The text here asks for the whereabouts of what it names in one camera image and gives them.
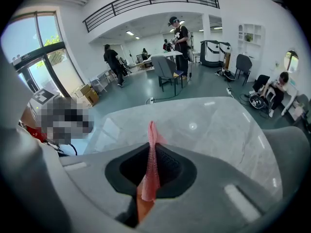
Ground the glass entrance door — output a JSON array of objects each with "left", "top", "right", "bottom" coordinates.
[{"left": 0, "top": 11, "right": 85, "bottom": 100}]

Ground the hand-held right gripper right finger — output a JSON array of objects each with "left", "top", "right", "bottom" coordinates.
[{"left": 136, "top": 143, "right": 284, "bottom": 233}]

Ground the white work table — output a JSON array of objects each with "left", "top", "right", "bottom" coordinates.
[{"left": 150, "top": 50, "right": 183, "bottom": 58}]

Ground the grey upholstered chair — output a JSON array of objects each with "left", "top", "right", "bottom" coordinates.
[{"left": 150, "top": 55, "right": 185, "bottom": 92}]

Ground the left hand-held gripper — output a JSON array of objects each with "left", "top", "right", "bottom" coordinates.
[{"left": 28, "top": 88, "right": 62, "bottom": 111}]

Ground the dark slim chair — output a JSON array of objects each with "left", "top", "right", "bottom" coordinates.
[{"left": 234, "top": 53, "right": 253, "bottom": 86}]

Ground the black cable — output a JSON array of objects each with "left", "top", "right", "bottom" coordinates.
[{"left": 57, "top": 141, "right": 78, "bottom": 156}]

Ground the pink cloth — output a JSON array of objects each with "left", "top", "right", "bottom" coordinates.
[{"left": 136, "top": 120, "right": 169, "bottom": 224}]

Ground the white wall shelf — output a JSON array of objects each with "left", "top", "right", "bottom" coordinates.
[{"left": 237, "top": 23, "right": 266, "bottom": 61}]

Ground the person's left forearm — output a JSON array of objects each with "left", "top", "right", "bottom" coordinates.
[{"left": 20, "top": 105, "right": 41, "bottom": 129}]

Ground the cardboard box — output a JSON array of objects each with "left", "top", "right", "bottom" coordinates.
[{"left": 79, "top": 83, "right": 100, "bottom": 107}]

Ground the black low chair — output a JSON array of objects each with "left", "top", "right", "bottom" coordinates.
[{"left": 252, "top": 74, "right": 271, "bottom": 95}]

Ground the round wall mirror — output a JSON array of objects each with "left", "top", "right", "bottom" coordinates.
[{"left": 283, "top": 49, "right": 299, "bottom": 74}]

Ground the person's red shirt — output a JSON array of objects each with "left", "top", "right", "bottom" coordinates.
[{"left": 26, "top": 126, "right": 48, "bottom": 143}]

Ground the white wheeled machine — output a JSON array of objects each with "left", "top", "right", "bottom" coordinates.
[
  {"left": 218, "top": 41, "right": 232, "bottom": 63},
  {"left": 200, "top": 39, "right": 221, "bottom": 68}
]

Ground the black round bag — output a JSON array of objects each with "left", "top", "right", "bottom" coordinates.
[{"left": 248, "top": 94, "right": 270, "bottom": 111}]

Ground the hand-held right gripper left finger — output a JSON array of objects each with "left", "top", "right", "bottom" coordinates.
[{"left": 0, "top": 126, "right": 150, "bottom": 233}]

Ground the white side desk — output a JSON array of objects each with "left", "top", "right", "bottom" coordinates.
[{"left": 96, "top": 67, "right": 115, "bottom": 92}]

